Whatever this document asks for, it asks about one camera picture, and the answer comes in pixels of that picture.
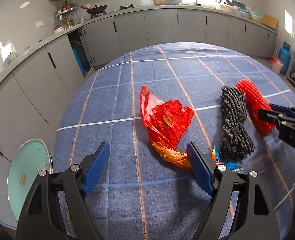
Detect gas stove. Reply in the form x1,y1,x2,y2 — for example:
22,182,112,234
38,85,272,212
113,4,134,12

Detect steel pot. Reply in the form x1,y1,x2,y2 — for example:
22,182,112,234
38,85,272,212
164,0,182,5

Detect green ceramic teapot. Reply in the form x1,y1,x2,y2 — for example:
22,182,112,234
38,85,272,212
6,51,18,64

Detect dish rack with dishes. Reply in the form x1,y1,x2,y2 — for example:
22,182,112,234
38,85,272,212
215,0,263,23

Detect orange red plastic bag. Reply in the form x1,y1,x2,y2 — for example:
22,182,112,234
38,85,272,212
139,86,194,170

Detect teal trash bin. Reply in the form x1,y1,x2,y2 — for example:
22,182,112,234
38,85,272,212
7,139,53,220

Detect white bucket red bag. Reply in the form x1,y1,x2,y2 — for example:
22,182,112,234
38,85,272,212
270,57,284,74

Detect grey lower cabinets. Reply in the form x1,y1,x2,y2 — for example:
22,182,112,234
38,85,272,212
0,7,277,160

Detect blue plaid tablecloth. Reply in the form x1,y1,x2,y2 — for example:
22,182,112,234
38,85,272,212
54,42,295,239

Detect blue snack wrapper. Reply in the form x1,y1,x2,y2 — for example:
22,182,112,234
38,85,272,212
211,146,244,173

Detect white bowl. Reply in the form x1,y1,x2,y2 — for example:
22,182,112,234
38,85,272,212
54,27,64,34

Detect white wall socket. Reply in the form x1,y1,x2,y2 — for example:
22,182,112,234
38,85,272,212
35,21,44,28

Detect brown board on counter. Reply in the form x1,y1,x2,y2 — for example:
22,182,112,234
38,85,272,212
261,14,279,30

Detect metal spice rack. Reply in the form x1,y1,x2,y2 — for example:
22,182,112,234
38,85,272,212
54,0,77,30

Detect black wok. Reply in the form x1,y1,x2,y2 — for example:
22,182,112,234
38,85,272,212
81,5,107,15

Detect blue gas cylinder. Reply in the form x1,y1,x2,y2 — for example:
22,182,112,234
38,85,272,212
277,42,291,75

